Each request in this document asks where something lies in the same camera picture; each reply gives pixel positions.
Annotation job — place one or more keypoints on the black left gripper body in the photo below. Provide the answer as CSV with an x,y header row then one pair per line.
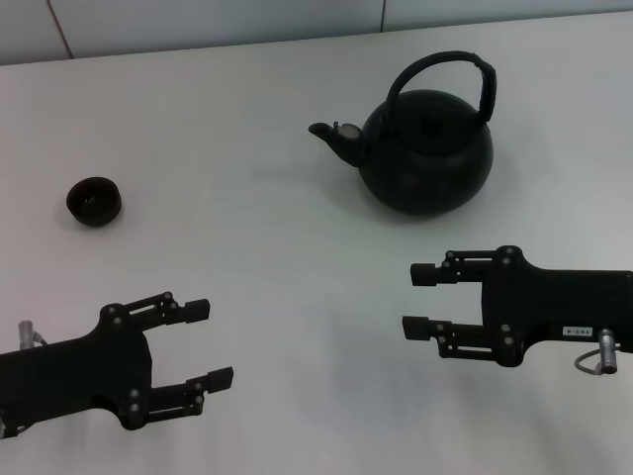
x,y
74,371

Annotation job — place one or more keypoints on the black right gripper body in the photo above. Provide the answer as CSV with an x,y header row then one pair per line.
x,y
544,302

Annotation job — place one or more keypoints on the black round teapot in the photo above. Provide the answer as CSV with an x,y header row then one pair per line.
x,y
425,163

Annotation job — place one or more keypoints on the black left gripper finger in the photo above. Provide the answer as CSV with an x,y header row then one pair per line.
x,y
220,380
198,311

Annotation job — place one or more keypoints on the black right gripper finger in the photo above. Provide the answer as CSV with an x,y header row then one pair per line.
x,y
415,329
423,274

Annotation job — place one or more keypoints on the small dark brown teacup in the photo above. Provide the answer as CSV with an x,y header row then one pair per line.
x,y
94,203

